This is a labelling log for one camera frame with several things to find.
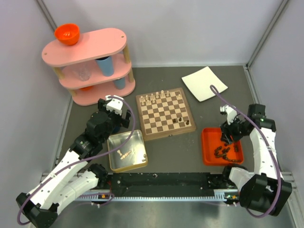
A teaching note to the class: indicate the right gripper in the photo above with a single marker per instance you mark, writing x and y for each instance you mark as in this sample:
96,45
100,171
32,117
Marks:
227,132

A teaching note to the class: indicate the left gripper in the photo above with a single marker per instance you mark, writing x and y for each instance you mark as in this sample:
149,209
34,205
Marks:
123,122

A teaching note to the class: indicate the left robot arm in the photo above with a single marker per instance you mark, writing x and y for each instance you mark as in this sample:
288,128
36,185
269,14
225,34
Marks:
43,205

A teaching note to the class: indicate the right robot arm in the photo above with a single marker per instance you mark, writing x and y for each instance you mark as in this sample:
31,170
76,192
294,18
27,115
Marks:
265,190

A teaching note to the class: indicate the wooden chess board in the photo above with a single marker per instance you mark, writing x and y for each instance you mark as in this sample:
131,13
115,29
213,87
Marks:
156,114

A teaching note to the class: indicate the orange plastic tray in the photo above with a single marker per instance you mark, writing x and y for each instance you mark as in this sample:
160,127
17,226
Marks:
218,153

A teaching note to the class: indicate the light piece lying in tin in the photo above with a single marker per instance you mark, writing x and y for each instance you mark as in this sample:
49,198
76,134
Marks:
125,155

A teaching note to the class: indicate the small blue cup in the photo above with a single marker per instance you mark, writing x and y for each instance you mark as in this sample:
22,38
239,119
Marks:
120,83

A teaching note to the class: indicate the square metal tin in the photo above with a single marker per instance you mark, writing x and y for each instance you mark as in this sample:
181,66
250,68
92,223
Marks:
134,144

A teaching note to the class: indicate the orange bowl under shelf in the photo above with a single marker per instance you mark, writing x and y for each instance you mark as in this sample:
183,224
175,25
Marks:
86,88

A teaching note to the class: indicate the dark piece in tin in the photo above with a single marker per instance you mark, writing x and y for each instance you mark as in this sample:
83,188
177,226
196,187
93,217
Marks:
145,159

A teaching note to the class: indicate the clear drinking glass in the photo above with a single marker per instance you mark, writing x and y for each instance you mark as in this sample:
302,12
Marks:
82,70

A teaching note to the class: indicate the pink three-tier shelf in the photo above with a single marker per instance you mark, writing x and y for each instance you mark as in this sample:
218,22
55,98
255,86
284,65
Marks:
91,46

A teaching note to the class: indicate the tall blue cup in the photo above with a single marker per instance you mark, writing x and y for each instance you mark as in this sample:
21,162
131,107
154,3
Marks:
106,65

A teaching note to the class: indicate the white square plate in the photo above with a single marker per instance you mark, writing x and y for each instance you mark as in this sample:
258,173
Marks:
199,84

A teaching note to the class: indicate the orange bowl on shelf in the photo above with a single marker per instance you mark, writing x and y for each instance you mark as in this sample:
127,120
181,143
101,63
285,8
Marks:
68,34

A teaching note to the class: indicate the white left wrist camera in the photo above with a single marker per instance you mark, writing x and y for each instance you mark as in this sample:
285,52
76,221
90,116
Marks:
114,103

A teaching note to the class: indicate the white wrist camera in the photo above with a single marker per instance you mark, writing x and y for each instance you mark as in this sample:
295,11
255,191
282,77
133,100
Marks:
230,112
114,103

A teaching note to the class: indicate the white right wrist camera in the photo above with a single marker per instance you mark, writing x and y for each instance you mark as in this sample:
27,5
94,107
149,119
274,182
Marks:
230,112

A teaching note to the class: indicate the white cable duct strip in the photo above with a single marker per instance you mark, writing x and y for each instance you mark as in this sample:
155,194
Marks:
215,196

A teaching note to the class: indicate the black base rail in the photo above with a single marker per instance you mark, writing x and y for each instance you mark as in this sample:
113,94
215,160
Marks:
182,184

